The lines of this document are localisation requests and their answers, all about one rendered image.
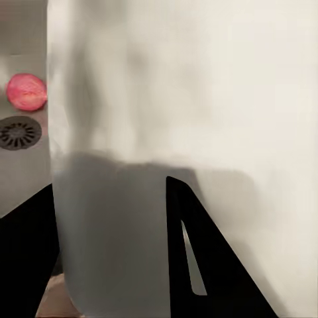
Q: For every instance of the bowl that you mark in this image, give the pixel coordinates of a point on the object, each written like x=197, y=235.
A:
x=220, y=94

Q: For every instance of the drop in sink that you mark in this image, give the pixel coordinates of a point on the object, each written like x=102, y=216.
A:
x=25, y=167

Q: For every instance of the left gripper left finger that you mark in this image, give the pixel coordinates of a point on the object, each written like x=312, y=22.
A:
x=29, y=249

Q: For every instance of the vidalia onion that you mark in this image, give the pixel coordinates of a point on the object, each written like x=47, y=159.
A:
x=27, y=92

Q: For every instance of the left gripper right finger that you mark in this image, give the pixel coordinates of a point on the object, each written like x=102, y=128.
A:
x=231, y=292

